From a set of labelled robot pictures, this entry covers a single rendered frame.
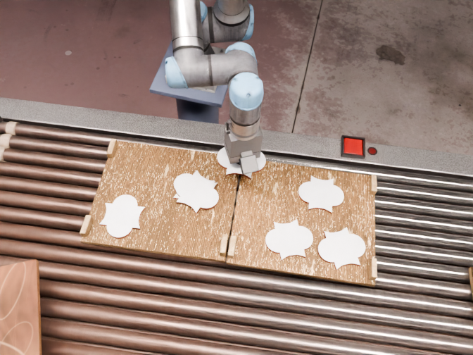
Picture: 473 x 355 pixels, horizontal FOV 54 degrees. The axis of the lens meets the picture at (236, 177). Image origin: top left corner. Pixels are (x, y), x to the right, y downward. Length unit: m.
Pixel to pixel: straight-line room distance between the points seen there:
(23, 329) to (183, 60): 0.72
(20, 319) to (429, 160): 1.26
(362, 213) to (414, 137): 1.51
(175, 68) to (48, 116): 0.66
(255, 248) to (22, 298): 0.60
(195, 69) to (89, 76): 1.97
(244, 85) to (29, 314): 0.73
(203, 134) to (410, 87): 1.85
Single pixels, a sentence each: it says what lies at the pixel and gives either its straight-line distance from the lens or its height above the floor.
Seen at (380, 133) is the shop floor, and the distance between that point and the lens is 2.84.
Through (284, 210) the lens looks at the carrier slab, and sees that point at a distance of 1.38.
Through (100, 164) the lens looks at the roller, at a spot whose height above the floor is 0.92.
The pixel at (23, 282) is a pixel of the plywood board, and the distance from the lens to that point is 1.27.
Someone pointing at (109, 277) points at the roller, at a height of 0.92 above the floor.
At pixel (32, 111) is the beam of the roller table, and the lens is 1.71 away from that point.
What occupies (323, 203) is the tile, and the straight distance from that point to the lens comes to 1.40.
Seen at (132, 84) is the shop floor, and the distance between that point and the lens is 2.96.
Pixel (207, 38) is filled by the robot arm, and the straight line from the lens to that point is 1.61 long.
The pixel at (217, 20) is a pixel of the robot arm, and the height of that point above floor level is 1.13.
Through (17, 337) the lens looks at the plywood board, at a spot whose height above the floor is 1.04.
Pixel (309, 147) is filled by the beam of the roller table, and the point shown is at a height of 0.92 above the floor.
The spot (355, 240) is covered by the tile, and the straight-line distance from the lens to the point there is 1.37.
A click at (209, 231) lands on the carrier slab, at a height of 0.94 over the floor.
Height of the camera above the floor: 2.16
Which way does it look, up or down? 59 degrees down
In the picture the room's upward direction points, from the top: 4 degrees clockwise
